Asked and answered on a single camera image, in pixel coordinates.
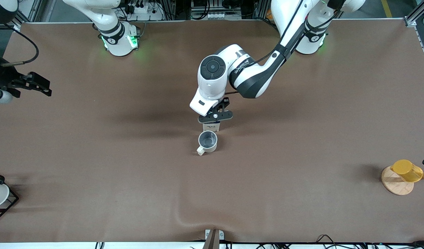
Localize beige mug with grey inside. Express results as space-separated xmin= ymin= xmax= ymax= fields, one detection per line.
xmin=197 ymin=131 xmax=218 ymax=156

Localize round wooden cup stand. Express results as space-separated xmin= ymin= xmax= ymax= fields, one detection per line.
xmin=381 ymin=165 xmax=424 ymax=196

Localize yellow cup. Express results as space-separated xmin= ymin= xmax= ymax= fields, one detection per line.
xmin=390 ymin=159 xmax=424 ymax=183

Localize white power strip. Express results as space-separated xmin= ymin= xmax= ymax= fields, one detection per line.
xmin=206 ymin=12 xmax=242 ymax=20
xmin=127 ymin=2 xmax=164 ymax=20

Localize brown table cover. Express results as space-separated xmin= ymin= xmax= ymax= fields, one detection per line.
xmin=0 ymin=19 xmax=424 ymax=242

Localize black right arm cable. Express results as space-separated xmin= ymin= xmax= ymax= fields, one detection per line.
xmin=1 ymin=28 xmax=39 ymax=67

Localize aluminium frame profile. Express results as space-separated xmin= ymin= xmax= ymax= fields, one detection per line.
xmin=404 ymin=7 xmax=424 ymax=74
xmin=11 ymin=0 xmax=43 ymax=32

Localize black wire rack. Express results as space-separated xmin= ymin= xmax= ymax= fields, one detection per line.
xmin=0 ymin=168 xmax=19 ymax=223

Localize brown camera pole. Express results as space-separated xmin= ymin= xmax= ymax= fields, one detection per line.
xmin=202 ymin=230 xmax=220 ymax=249

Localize black floor cables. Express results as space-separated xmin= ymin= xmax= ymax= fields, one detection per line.
xmin=229 ymin=234 xmax=424 ymax=249

